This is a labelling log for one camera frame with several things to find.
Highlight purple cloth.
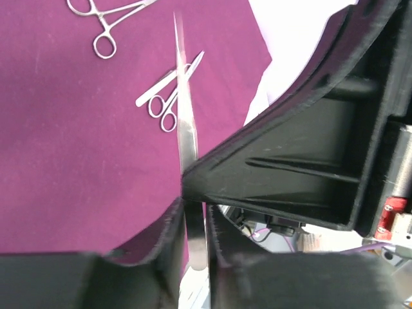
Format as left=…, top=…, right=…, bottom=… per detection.
left=1, top=1, right=271, bottom=253

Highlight straight silver tweezers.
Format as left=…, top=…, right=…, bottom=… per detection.
left=174, top=12, right=208, bottom=271

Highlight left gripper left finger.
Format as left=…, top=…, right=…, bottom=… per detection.
left=1, top=198, right=185, bottom=308

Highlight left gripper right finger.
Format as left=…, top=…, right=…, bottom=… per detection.
left=206, top=206, right=404, bottom=308

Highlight curved silver tweezers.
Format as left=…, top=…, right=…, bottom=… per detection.
left=135, top=70, right=176, bottom=108

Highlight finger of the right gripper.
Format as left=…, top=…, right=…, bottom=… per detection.
left=182, top=1, right=411, bottom=237

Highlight silver hemostat forceps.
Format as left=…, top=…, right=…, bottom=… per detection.
left=66, top=0, right=156, bottom=60

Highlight silver surgical scissors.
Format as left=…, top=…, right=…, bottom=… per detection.
left=147, top=50, right=205, bottom=133

